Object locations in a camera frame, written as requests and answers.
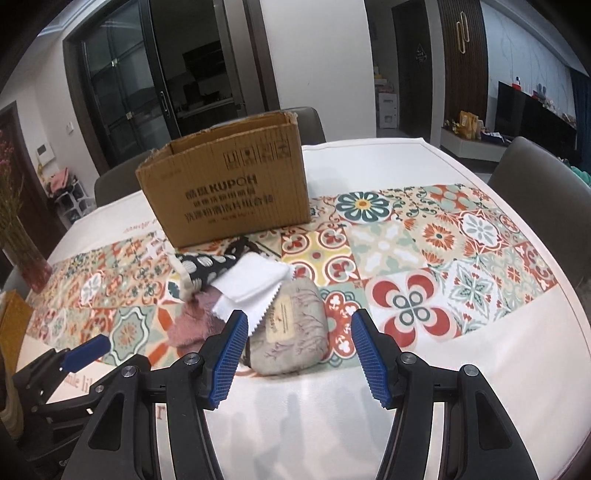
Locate dark brown hair band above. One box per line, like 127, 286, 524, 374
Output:
224, 235, 264, 259

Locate pink cloth item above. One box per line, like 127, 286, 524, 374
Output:
48, 168, 72, 192

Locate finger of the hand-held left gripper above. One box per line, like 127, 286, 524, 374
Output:
11, 335, 114, 398

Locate dark blue curtain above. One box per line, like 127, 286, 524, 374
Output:
570, 65, 591, 121

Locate pink fluffy cloth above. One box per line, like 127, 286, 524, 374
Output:
167, 286, 232, 352

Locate brown cardboard box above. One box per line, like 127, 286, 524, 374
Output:
135, 110, 311, 249

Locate white television cabinet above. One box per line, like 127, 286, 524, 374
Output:
440, 127, 513, 162

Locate yellow brown flat box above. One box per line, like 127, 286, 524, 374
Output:
0, 290, 35, 439

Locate teal cushion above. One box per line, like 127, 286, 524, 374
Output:
566, 164, 591, 190

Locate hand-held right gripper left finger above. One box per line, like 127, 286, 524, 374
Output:
65, 310, 250, 480

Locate patterned white tablecloth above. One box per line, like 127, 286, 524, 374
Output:
0, 137, 591, 480

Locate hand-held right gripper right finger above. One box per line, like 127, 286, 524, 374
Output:
350, 308, 541, 480

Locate black television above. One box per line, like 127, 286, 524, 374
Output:
496, 80, 580, 162

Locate black white-dotted cloth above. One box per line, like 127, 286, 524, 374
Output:
167, 250, 242, 303

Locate vase with dried flowers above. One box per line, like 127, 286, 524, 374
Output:
0, 129, 54, 294

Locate yellow bags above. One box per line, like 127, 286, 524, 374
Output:
457, 111, 481, 139

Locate wooden wardrobe with gold handles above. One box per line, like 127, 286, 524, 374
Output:
436, 0, 490, 144

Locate dark wooden door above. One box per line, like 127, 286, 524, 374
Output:
392, 0, 437, 139

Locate white floor cabinet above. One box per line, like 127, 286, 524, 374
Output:
376, 91, 400, 130

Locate white cloth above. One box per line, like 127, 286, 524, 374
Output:
211, 253, 296, 337

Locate black glass sliding door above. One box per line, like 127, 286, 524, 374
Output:
62, 0, 278, 171

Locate beige embroidered pouch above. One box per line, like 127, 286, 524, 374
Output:
244, 278, 329, 376

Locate white shoe rack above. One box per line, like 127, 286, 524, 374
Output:
53, 178, 95, 222

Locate grey dining chair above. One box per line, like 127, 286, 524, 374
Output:
93, 150, 155, 208
259, 106, 328, 145
487, 136, 591, 296

